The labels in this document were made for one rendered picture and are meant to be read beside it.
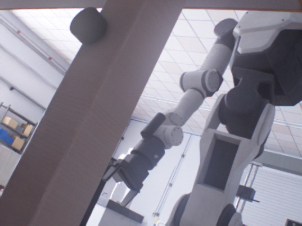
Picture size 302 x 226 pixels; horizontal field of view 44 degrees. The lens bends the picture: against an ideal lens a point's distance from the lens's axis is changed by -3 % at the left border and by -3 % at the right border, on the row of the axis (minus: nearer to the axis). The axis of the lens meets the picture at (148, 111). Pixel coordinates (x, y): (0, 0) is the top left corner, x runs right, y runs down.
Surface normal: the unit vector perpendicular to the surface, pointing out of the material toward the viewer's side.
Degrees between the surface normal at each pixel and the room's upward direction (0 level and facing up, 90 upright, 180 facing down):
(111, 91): 90
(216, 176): 107
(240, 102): 78
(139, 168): 86
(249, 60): 124
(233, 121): 168
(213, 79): 86
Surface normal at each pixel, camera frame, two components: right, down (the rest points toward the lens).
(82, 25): -0.48, -0.46
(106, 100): 0.78, 0.17
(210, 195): -0.46, -0.16
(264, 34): -0.54, -0.65
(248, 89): -0.27, -0.60
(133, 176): 0.69, 0.01
